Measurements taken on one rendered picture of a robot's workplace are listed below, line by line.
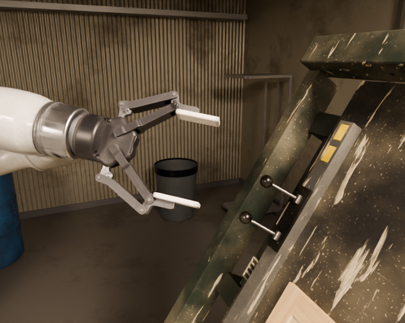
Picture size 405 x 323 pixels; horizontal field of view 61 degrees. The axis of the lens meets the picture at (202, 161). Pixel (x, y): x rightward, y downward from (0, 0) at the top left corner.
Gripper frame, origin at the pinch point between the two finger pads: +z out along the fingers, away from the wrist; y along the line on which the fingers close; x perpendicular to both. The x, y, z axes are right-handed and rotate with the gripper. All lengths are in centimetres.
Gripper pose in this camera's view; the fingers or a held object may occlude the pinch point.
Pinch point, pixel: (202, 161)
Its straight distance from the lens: 53.6
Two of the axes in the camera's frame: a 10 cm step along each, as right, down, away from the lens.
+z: 9.7, 2.1, -1.3
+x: -0.8, -2.2, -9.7
